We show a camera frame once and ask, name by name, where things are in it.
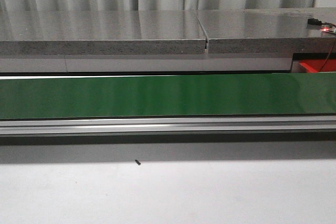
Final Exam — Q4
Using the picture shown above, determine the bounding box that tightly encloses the red black sensor wire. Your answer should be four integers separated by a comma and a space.
319, 40, 336, 72

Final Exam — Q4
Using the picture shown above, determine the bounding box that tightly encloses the small sensor circuit board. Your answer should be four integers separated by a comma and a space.
307, 18, 335, 35

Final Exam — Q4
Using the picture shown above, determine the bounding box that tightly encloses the red plastic tray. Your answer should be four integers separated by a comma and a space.
299, 59, 336, 73

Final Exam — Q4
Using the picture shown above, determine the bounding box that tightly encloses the green conveyor belt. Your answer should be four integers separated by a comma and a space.
1, 72, 335, 136

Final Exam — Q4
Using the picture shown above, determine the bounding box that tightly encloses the grey stone counter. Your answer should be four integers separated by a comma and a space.
1, 7, 335, 74

